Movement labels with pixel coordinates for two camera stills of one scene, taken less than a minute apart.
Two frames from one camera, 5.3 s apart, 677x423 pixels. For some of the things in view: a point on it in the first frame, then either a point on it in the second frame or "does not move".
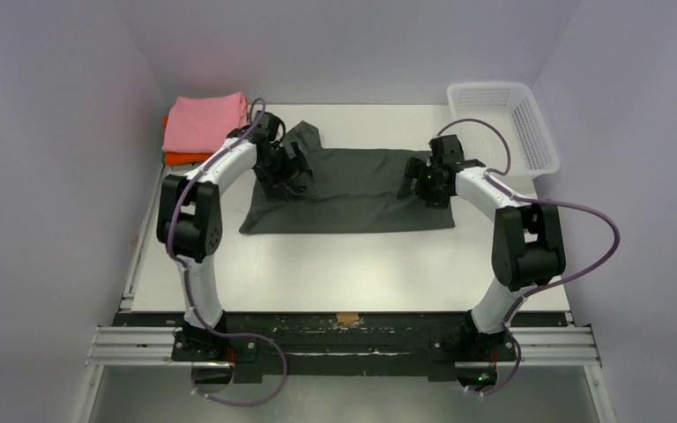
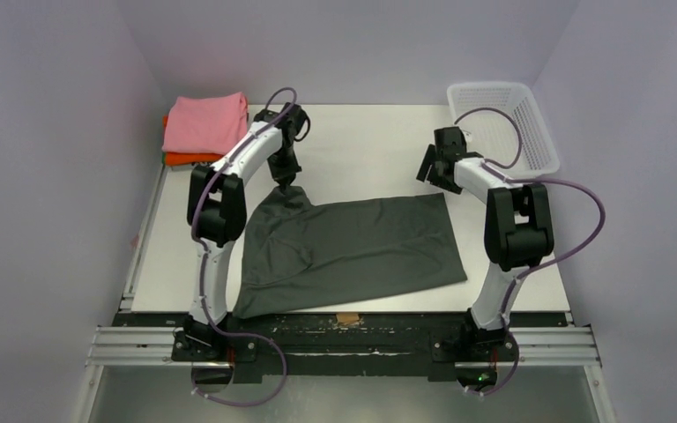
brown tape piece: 346,318 does not move
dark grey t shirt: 353,189 → 295,254
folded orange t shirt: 174,159 does not move
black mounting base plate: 249,345 does not move
